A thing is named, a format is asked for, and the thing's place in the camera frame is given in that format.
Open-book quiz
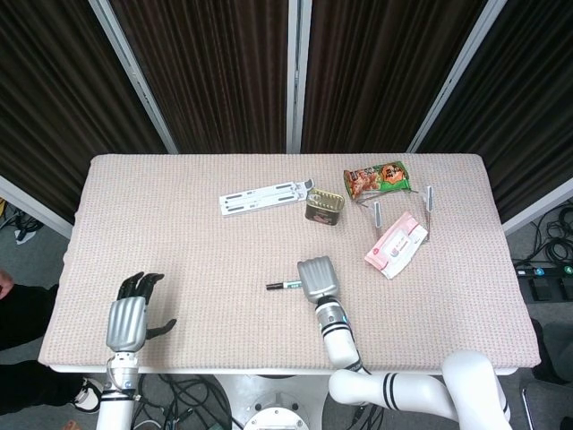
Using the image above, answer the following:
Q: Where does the person's black clothed body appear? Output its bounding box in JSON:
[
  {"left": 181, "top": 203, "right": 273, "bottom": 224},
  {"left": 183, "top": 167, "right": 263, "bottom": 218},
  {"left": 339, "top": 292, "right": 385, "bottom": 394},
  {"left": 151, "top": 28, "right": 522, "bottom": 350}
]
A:
[{"left": 0, "top": 283, "right": 108, "bottom": 430}]

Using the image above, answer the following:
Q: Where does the white folding laptop stand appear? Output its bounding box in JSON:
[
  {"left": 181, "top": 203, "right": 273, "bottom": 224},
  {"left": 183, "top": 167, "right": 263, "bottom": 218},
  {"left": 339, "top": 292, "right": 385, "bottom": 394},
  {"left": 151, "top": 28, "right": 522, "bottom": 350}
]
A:
[{"left": 218, "top": 178, "right": 316, "bottom": 218}]

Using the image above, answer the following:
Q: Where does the black cable bundle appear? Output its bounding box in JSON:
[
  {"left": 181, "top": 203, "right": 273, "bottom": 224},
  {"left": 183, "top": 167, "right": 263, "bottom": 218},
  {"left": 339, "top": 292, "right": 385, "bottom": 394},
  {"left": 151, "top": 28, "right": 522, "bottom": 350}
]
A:
[
  {"left": 133, "top": 374, "right": 234, "bottom": 430},
  {"left": 509, "top": 205, "right": 573, "bottom": 270}
]

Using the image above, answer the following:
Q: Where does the pink waffle table cloth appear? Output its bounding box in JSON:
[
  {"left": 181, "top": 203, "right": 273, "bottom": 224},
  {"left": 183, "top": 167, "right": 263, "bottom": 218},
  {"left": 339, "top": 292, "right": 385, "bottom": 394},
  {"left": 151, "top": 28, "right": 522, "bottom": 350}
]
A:
[{"left": 38, "top": 154, "right": 542, "bottom": 371}]

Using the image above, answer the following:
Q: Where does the white shoe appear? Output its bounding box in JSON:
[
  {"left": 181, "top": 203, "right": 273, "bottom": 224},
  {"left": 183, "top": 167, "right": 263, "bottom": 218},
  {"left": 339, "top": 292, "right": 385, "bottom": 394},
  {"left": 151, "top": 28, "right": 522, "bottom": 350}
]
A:
[{"left": 73, "top": 375, "right": 103, "bottom": 411}]

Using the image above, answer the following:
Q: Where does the black power strip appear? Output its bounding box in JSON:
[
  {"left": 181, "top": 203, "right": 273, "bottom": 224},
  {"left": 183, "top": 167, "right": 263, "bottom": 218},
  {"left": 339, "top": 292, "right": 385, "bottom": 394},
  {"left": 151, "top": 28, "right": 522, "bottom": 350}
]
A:
[{"left": 514, "top": 262, "right": 573, "bottom": 280}]

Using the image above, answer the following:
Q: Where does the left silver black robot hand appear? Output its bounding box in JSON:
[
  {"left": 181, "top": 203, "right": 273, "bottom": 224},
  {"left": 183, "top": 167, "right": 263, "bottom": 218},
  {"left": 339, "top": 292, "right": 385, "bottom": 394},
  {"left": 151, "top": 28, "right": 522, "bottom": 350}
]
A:
[{"left": 105, "top": 271, "right": 178, "bottom": 351}]

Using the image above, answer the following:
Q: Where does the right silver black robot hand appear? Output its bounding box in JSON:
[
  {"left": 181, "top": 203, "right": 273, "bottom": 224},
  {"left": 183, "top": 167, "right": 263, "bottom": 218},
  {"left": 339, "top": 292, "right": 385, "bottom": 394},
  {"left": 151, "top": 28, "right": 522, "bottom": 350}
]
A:
[{"left": 296, "top": 254, "right": 339, "bottom": 305}]

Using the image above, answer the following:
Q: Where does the pink wet wipes pack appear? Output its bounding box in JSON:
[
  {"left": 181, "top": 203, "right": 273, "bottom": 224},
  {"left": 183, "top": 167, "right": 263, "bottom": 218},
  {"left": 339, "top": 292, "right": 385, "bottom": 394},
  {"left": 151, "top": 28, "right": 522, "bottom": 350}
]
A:
[{"left": 364, "top": 211, "right": 430, "bottom": 280}]

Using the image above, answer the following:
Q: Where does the metal chair frame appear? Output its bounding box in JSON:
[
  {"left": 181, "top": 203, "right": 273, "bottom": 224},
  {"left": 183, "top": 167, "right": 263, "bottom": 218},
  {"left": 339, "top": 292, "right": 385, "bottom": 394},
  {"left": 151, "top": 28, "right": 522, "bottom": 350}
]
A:
[{"left": 520, "top": 383, "right": 573, "bottom": 430}]

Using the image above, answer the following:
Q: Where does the luncheon meat can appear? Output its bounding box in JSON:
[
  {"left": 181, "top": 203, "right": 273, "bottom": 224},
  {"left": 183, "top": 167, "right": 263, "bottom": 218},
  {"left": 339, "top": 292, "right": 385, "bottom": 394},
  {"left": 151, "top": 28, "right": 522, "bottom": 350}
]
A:
[{"left": 305, "top": 187, "right": 346, "bottom": 224}]

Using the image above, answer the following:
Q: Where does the aluminium partition post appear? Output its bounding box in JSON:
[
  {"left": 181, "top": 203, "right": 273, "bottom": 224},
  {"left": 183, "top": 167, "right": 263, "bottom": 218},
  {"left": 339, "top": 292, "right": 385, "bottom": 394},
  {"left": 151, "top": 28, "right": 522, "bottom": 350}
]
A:
[
  {"left": 0, "top": 174, "right": 75, "bottom": 238},
  {"left": 406, "top": 0, "right": 509, "bottom": 154},
  {"left": 286, "top": 0, "right": 313, "bottom": 154},
  {"left": 501, "top": 177, "right": 573, "bottom": 235},
  {"left": 88, "top": 0, "right": 179, "bottom": 155}
]

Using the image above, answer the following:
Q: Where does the dark brown ribbed panel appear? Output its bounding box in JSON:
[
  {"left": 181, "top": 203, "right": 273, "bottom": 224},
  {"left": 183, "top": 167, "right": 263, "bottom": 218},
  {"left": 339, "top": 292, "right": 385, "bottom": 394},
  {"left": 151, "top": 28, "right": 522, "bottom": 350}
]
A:
[
  {"left": 0, "top": 0, "right": 169, "bottom": 220},
  {"left": 109, "top": 0, "right": 290, "bottom": 155},
  {"left": 418, "top": 0, "right": 573, "bottom": 223},
  {"left": 300, "top": 0, "right": 489, "bottom": 155}
]

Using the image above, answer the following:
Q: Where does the white table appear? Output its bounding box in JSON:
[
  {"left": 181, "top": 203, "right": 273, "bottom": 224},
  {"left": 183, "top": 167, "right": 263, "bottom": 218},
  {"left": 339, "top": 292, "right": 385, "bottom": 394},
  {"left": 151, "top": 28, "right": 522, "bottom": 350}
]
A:
[{"left": 48, "top": 363, "right": 520, "bottom": 376}]

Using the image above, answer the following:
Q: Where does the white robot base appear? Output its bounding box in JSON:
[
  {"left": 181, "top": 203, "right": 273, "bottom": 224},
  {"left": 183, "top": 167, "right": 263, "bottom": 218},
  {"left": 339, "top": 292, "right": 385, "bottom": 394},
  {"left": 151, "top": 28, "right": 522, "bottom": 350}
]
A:
[{"left": 210, "top": 374, "right": 341, "bottom": 430}]

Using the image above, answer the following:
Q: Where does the orange green snack bag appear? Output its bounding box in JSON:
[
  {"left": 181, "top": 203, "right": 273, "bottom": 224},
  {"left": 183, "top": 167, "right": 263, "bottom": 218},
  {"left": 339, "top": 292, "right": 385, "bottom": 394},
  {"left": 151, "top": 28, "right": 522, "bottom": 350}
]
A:
[{"left": 343, "top": 160, "right": 412, "bottom": 201}]

